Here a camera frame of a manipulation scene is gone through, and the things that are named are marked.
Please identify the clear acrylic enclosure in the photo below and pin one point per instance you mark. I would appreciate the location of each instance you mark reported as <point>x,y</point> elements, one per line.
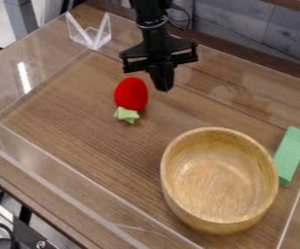
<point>86,170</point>

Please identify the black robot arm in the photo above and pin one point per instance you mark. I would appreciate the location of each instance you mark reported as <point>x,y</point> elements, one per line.
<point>151,18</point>

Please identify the wooden bowl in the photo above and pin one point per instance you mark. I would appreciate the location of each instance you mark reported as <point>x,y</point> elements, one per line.
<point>220,180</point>

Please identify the black equipment with screw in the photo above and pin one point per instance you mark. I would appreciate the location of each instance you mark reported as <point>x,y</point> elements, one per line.
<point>28,238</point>

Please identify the red plush strawberry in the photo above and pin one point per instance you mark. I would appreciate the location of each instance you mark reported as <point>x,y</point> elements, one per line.
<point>131,98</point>

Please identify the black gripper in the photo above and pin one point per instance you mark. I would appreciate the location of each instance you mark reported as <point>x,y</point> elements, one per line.
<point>159,59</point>

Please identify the green rectangular block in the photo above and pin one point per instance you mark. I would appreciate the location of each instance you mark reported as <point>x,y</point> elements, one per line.
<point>286,156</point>

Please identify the grey table leg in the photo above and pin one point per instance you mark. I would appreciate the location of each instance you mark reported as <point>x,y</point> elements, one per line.
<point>22,17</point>

